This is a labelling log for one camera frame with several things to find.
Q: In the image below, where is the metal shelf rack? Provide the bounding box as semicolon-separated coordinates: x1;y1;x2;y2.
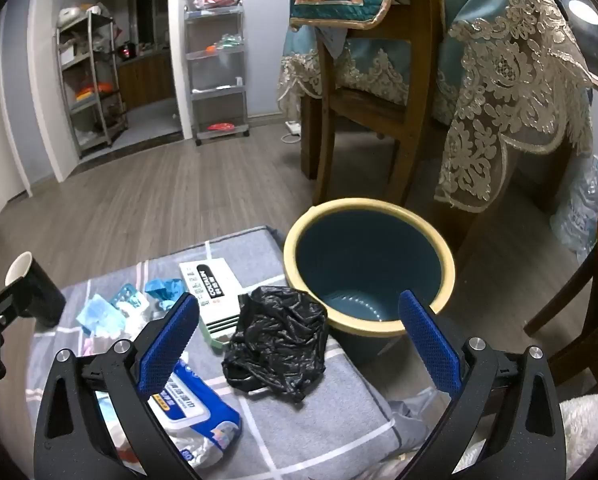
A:
54;4;130;159

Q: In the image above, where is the white cardboard box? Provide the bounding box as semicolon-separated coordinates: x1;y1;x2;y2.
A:
179;258;252;339

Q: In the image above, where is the black plastic bag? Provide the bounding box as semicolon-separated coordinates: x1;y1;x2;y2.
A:
221;285;330;403

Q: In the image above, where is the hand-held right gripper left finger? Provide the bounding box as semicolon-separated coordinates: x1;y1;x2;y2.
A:
33;292;202;480

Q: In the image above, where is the white and blue wipes packet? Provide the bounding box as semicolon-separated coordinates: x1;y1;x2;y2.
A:
96;357;243;467

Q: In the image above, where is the wooden cabinet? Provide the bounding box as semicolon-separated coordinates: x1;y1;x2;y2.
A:
116;52;176;110

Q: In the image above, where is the blue crumpled wrapper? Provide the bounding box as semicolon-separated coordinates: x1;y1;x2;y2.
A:
145;278;188;314

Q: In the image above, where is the black paper cup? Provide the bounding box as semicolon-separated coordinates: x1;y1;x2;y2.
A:
5;251;68;329

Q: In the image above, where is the clear plastic bag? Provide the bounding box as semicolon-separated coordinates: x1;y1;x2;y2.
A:
549;155;598;254

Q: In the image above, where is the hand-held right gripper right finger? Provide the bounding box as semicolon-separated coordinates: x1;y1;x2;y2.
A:
398;290;568;480

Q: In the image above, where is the light blue packet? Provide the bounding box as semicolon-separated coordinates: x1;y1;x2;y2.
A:
76;284;150;337

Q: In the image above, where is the white fluffy cloth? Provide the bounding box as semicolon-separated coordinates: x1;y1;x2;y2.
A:
558;392;598;480

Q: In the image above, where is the grey checked mat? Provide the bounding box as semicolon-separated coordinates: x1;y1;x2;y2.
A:
26;225;432;480

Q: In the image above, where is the white shelf cart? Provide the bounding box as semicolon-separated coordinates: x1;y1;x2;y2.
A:
181;2;252;147

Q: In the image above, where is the blue bin with yellow rim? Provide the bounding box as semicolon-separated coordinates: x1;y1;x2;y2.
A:
283;198;457;368

